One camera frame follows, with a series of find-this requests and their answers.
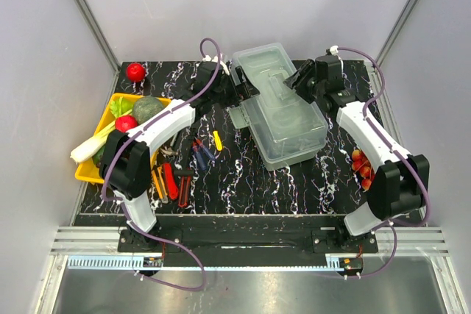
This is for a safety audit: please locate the red utility knife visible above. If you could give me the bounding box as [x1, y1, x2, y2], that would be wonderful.
[162, 163, 179, 200]

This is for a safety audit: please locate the green lettuce leaf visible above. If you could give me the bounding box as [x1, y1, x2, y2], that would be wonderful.
[110, 97, 133, 118]

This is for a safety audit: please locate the red cherry bunch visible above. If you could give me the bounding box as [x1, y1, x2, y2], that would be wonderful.
[351, 149, 375, 191]

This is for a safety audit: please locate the purple cable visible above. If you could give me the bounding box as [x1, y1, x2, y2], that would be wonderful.
[323, 46, 432, 280]
[101, 37, 225, 291]

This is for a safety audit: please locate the blue screwdriver with red band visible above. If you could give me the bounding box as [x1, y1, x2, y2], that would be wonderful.
[195, 139, 216, 161]

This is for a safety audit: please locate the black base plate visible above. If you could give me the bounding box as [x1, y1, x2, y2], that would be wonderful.
[118, 215, 378, 269]

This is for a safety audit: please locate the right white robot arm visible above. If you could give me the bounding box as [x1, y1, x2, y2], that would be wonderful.
[284, 46, 431, 252]

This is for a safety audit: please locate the clear grey plastic toolbox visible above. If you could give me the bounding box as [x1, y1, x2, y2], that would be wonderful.
[228, 43, 328, 171]

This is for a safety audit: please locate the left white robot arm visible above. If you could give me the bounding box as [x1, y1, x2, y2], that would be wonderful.
[99, 60, 260, 251]

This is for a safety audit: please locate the red tomato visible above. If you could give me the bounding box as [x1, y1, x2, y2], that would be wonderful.
[126, 63, 146, 82]

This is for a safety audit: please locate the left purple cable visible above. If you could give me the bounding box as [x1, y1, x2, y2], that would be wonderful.
[101, 37, 225, 291]

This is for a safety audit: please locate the yellow handled screwdriver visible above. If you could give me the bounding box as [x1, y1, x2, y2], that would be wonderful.
[213, 130, 223, 151]

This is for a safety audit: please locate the red radish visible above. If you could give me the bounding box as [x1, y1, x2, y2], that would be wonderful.
[115, 115, 138, 132]

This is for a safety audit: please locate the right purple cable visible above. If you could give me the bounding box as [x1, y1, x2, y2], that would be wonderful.
[323, 46, 432, 280]

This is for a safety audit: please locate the black claw hammer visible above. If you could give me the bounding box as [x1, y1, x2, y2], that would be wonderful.
[163, 109, 205, 156]

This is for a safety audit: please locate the white green leek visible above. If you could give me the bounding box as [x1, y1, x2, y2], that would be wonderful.
[70, 120, 115, 163]

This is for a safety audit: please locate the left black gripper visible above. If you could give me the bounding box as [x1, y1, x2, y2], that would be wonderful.
[210, 67, 259, 110]

